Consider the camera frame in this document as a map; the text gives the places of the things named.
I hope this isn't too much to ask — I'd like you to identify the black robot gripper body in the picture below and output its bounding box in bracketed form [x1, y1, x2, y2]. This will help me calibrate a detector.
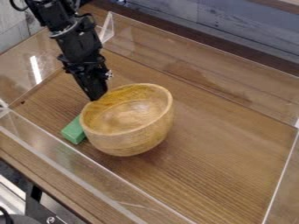
[54, 24, 111, 81]

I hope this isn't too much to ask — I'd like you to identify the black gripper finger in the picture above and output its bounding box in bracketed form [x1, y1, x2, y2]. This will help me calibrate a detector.
[88, 72, 108, 101]
[74, 73, 94, 100]

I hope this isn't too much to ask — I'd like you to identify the brown wooden bowl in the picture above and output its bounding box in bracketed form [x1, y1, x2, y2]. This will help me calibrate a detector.
[79, 83, 174, 157]

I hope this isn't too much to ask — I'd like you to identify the green rectangular block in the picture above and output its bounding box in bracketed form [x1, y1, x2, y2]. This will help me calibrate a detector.
[60, 116, 86, 144]

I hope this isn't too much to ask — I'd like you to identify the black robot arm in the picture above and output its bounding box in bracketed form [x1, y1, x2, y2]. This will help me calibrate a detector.
[10, 0, 111, 101]

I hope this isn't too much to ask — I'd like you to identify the clear acrylic corner bracket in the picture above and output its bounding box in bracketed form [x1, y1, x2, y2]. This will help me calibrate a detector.
[98, 12, 115, 43]

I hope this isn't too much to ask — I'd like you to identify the clear acrylic enclosure wall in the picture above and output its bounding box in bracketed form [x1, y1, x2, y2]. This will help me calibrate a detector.
[0, 4, 299, 224]

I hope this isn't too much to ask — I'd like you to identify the black table leg bracket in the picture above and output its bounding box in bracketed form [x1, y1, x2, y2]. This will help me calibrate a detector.
[24, 185, 67, 224]

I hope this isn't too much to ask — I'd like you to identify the black cable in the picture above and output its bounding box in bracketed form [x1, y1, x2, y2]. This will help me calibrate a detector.
[0, 206, 15, 224]

